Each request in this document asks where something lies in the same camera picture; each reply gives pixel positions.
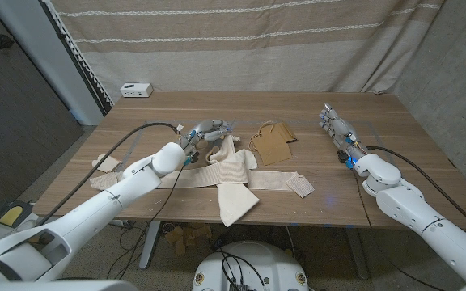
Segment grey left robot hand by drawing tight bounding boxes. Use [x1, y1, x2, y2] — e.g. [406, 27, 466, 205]
[180, 118, 234, 153]

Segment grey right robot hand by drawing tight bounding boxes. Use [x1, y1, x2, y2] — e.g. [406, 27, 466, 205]
[318, 103, 363, 157]

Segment grey yellow scissors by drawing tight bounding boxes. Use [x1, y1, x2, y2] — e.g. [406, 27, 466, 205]
[194, 119, 236, 162]

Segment cream cloth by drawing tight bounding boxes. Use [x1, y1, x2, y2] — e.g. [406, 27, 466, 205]
[207, 134, 261, 228]

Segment brown paper bag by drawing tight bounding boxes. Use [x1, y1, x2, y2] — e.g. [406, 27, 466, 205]
[248, 120, 299, 167]

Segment long ribbed beige cloth strip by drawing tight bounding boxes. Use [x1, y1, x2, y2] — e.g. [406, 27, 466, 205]
[89, 161, 316, 199]

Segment small beige cloth scrap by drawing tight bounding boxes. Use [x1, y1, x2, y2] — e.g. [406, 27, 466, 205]
[91, 153, 121, 174]

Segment beige striped backdrop curtain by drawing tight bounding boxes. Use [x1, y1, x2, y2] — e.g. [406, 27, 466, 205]
[49, 0, 447, 104]

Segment white power strip box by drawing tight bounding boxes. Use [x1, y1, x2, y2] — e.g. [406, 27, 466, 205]
[120, 82, 155, 99]

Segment cardboard scraps pile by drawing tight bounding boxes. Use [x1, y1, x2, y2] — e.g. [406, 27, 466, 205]
[163, 225, 214, 256]

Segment grey table leg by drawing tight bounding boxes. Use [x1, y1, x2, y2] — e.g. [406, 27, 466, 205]
[344, 227, 370, 280]
[138, 221, 162, 271]

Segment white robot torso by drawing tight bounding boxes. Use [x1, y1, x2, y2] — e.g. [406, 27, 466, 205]
[192, 241, 310, 291]

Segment dark grey door panel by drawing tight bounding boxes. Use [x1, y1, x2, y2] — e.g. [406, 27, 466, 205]
[0, 0, 85, 203]

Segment yellow black pedal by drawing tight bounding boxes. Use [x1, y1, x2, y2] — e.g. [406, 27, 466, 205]
[0, 200, 34, 227]

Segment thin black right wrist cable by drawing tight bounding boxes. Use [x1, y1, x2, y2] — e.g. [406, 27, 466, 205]
[349, 167, 456, 290]

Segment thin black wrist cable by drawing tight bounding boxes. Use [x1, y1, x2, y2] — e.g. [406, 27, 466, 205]
[349, 167, 456, 290]
[107, 159, 192, 280]

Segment thin black left wrist cable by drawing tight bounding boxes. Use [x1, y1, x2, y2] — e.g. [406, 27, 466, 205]
[107, 159, 192, 280]

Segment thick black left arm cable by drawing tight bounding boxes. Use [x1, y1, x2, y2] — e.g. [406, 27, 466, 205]
[34, 122, 181, 227]

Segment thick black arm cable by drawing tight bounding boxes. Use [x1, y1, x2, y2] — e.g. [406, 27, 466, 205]
[366, 145, 466, 239]
[34, 122, 181, 227]

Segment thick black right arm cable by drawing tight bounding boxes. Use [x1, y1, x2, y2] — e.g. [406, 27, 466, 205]
[366, 145, 466, 239]

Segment black torso cable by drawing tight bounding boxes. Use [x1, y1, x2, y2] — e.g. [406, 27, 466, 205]
[215, 249, 267, 291]

